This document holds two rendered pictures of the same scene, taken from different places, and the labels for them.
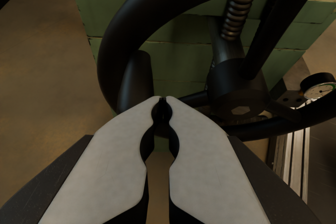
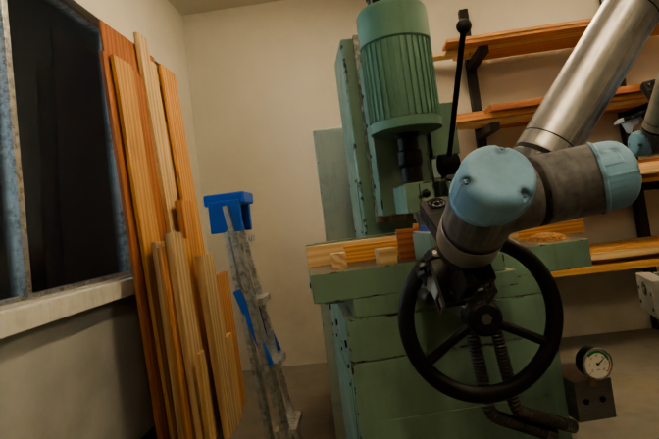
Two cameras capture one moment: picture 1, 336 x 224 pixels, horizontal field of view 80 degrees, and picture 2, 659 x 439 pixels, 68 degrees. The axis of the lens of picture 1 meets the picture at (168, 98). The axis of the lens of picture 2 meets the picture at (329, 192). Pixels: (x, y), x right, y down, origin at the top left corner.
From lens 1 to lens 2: 0.74 m
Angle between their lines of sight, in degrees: 61
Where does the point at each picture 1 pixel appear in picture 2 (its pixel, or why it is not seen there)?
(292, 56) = not seen: hidden behind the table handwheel
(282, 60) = not seen: hidden behind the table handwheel
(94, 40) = (357, 366)
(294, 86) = (581, 379)
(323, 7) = (509, 273)
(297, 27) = (528, 312)
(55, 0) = not seen: outside the picture
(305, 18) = (504, 282)
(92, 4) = (360, 327)
